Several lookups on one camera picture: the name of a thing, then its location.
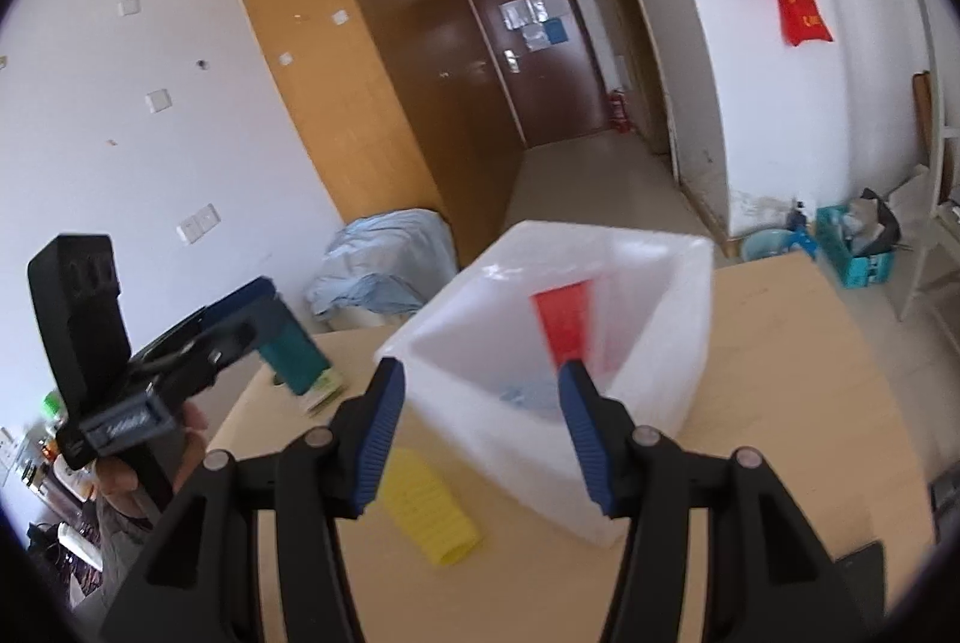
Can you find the wooden board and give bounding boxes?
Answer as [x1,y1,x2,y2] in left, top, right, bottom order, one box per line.
[911,71,935,172]

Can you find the grey door poster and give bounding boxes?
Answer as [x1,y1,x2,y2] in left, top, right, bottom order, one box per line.
[499,0,545,31]

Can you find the blue crate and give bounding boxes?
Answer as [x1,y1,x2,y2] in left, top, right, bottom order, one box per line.
[816,204,897,289]

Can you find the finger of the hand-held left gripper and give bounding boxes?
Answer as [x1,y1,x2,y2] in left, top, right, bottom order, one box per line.
[131,275,280,363]
[139,305,280,404]

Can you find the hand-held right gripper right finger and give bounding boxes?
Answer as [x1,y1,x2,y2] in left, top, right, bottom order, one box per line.
[557,359,848,643]

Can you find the brown side door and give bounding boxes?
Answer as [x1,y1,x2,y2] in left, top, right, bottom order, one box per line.
[583,0,672,157]

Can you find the white foam box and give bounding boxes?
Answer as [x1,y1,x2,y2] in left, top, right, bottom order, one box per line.
[373,219,715,548]

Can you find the person's left hand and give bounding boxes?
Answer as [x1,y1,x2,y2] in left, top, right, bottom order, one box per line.
[88,403,211,529]

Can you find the light blue bedding bundle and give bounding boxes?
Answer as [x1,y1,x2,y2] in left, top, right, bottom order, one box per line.
[304,208,458,333]

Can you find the teal canister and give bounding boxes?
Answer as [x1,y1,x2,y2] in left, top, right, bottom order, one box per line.
[259,302,332,396]

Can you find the light blue basin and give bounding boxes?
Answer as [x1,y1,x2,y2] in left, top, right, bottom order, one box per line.
[741,227,811,263]

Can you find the yellow ribbed cup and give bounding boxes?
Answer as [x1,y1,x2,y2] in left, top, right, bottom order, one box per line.
[375,446,481,567]

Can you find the blue bottle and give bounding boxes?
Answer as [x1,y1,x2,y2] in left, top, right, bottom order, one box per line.
[786,200,820,258]

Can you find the red cloth bag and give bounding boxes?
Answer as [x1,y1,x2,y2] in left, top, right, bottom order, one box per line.
[772,0,833,44]

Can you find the metal bunk bed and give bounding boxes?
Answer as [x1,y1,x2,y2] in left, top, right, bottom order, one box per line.
[896,65,960,344]

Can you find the red packet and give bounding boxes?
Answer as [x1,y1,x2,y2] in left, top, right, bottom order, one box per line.
[531,279,601,374]

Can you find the wooden wardrobe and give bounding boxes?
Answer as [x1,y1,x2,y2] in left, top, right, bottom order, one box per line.
[221,0,526,247]

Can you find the blue face mask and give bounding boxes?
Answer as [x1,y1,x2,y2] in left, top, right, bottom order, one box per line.
[495,377,563,423]

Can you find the dark brown door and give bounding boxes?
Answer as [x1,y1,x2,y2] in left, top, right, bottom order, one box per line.
[463,0,608,149]

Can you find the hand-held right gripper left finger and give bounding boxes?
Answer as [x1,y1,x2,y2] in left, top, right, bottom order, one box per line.
[101,358,407,643]

